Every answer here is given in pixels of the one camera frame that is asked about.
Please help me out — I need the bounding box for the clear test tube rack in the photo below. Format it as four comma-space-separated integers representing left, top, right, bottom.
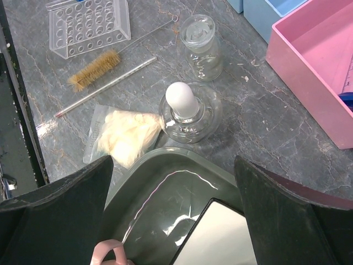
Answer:
48, 0, 131, 59

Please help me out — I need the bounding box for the blue base measuring cylinder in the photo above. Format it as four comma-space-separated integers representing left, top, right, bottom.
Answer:
338, 92, 353, 111

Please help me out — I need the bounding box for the bag of white gloves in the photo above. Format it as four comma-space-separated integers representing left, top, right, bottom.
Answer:
83, 104, 162, 169

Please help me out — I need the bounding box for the left light blue bin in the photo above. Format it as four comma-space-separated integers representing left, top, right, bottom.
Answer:
227, 0, 243, 14

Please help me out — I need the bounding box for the dark green tray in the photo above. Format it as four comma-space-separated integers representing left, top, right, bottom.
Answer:
98, 147, 243, 264

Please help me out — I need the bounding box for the pink mug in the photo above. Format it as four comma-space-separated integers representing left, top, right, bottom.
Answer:
90, 239, 134, 265

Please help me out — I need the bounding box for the light blue bin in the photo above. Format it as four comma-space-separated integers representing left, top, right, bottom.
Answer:
227, 0, 243, 14
243, 0, 306, 44

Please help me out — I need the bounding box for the pink bin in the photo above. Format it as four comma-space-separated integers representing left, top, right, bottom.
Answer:
266, 1, 352, 150

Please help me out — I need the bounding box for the white square plate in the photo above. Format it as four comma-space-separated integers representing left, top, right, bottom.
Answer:
170, 198, 257, 265

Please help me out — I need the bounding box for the right light blue bin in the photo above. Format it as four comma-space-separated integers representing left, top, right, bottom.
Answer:
243, 0, 306, 44

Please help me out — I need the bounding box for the glass dropper bottle white bulb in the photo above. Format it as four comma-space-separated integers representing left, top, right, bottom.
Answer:
159, 81, 222, 144

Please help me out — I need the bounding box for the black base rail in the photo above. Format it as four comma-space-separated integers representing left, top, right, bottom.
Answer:
1, 7, 49, 201

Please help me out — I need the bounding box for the brown test tube brush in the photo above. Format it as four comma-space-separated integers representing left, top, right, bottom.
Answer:
68, 15, 179, 92

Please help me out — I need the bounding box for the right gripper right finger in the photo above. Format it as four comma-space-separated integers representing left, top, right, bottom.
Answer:
234, 156, 352, 264

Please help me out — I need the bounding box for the small glass stopper bottle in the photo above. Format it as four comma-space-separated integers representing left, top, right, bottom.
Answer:
180, 14, 223, 82

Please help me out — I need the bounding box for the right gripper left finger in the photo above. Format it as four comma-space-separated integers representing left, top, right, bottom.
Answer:
1, 156, 114, 264

